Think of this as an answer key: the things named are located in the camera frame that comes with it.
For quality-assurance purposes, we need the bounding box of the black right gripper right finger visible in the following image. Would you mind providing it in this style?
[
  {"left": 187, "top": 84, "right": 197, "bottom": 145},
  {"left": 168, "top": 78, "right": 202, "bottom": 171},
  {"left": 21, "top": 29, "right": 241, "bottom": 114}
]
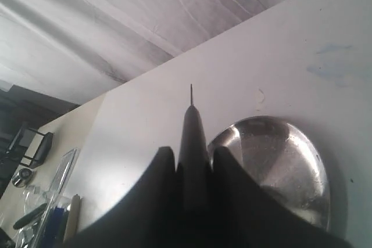
[{"left": 203, "top": 146, "right": 353, "bottom": 248}]

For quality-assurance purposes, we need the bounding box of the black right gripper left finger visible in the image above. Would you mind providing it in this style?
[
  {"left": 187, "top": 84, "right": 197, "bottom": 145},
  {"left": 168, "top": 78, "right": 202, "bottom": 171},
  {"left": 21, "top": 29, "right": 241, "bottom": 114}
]
[{"left": 62, "top": 145, "right": 187, "bottom": 248}]

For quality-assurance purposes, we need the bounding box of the black kitchen knife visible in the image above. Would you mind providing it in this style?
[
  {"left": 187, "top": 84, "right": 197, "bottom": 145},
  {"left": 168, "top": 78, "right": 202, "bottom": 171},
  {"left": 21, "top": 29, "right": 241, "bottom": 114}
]
[{"left": 177, "top": 87, "right": 209, "bottom": 211}]

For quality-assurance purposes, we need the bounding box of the round steel plate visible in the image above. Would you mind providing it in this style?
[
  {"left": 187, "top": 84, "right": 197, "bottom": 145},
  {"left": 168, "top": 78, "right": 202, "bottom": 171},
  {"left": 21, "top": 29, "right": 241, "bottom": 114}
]
[{"left": 208, "top": 116, "right": 331, "bottom": 231}]

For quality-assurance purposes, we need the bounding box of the clutter beside table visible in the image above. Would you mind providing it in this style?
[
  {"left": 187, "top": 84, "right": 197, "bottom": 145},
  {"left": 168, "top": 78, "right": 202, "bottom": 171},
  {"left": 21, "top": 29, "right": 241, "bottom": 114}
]
[{"left": 1, "top": 86, "right": 77, "bottom": 247}]

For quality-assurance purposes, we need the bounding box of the white backdrop curtain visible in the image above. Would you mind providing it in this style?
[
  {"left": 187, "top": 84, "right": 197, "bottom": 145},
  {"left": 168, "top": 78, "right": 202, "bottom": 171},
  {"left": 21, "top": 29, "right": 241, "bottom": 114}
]
[{"left": 1, "top": 0, "right": 284, "bottom": 105}]

